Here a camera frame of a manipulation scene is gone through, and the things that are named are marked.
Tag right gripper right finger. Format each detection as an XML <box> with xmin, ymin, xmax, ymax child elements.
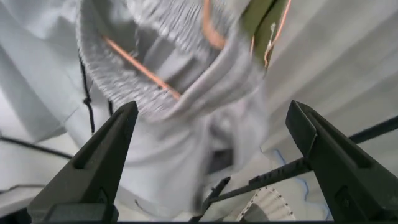
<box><xmin>285</xmin><ymin>100</ymin><xmax>398</xmax><ymax>222</ymax></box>

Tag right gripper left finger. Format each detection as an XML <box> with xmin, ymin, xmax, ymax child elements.
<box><xmin>27</xmin><ymin>101</ymin><xmax>139</xmax><ymax>222</ymax></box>

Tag pale grey shorts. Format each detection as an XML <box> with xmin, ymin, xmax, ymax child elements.
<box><xmin>0</xmin><ymin>0</ymin><xmax>273</xmax><ymax>219</ymax></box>

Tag green printed shirt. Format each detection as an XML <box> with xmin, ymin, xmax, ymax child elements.
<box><xmin>241</xmin><ymin>0</ymin><xmax>289</xmax><ymax>68</ymax></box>

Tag black clothes rack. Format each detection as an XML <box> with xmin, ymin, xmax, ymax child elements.
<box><xmin>188</xmin><ymin>115</ymin><xmax>398</xmax><ymax>222</ymax></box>

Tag white laundry basket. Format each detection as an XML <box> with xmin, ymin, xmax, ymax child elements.
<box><xmin>236</xmin><ymin>185</ymin><xmax>297</xmax><ymax>222</ymax></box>

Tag white curtain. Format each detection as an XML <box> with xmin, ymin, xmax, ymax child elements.
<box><xmin>260</xmin><ymin>0</ymin><xmax>398</xmax><ymax>175</ymax></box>

